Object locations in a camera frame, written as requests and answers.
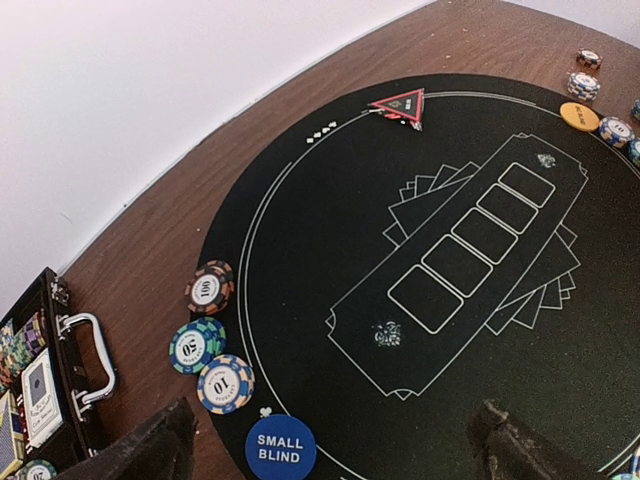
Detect green fifty chip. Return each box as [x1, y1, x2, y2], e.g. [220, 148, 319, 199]
[168, 316, 227, 375]

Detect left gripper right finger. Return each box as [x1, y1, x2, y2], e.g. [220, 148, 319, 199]
[467, 399, 595, 480]

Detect playing card deck in case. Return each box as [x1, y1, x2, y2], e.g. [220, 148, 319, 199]
[22, 348, 63, 448]

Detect red black chip stack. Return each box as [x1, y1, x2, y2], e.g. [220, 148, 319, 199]
[576, 49, 603, 70]

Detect chips in case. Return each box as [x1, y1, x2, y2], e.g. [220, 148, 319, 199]
[1, 310, 47, 394]

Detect orange big blind button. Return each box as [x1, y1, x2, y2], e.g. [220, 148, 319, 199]
[559, 102, 600, 132]

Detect blue small blind button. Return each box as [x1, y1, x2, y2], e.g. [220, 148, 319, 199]
[245, 414, 317, 480]

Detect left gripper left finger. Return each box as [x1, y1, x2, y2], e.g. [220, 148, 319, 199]
[57, 398, 197, 480]

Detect red triangle marker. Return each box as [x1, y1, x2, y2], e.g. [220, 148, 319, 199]
[367, 88, 425, 131]

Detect black poker set case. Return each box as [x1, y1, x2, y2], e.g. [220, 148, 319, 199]
[1, 268, 117, 479]

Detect round black poker mat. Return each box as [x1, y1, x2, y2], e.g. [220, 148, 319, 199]
[200, 75, 639, 479]

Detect chrome case handle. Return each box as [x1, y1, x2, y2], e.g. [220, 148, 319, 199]
[51, 312, 118, 417]

